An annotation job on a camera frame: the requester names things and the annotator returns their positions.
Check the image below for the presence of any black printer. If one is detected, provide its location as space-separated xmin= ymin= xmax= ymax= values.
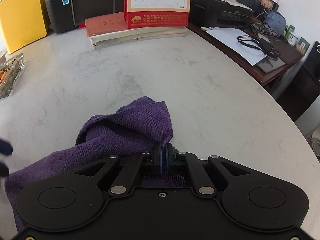
xmin=189 ymin=0 xmax=253 ymax=28

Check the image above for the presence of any white paper sheet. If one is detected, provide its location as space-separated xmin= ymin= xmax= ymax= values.
xmin=201 ymin=27 xmax=267 ymax=66

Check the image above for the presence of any yellow cardboard box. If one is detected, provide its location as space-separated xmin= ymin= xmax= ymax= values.
xmin=1 ymin=0 xmax=50 ymax=54

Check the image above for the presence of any dark wooden desk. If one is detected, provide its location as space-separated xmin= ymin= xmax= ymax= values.
xmin=188 ymin=16 xmax=303 ymax=86

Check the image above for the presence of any blue grey bag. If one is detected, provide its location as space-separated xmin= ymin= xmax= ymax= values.
xmin=264 ymin=11 xmax=287 ymax=35

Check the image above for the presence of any red desk calendar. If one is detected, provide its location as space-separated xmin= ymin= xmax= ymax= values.
xmin=124 ymin=0 xmax=190 ymax=29

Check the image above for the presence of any dark cabinet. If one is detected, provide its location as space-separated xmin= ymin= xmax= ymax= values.
xmin=277 ymin=41 xmax=319 ymax=121

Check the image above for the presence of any black cable bundle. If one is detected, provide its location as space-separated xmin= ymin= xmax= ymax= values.
xmin=236 ymin=23 xmax=279 ymax=59

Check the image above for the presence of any glass ashtray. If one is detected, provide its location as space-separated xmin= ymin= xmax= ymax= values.
xmin=1 ymin=54 xmax=25 ymax=100

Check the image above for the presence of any black rounded case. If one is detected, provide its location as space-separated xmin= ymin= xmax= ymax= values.
xmin=45 ymin=0 xmax=124 ymax=34

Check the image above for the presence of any stack of books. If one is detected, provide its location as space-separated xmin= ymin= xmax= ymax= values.
xmin=85 ymin=11 xmax=188 ymax=49

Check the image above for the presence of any purple microfiber towel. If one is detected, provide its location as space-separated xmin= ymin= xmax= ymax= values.
xmin=5 ymin=96 xmax=174 ymax=232

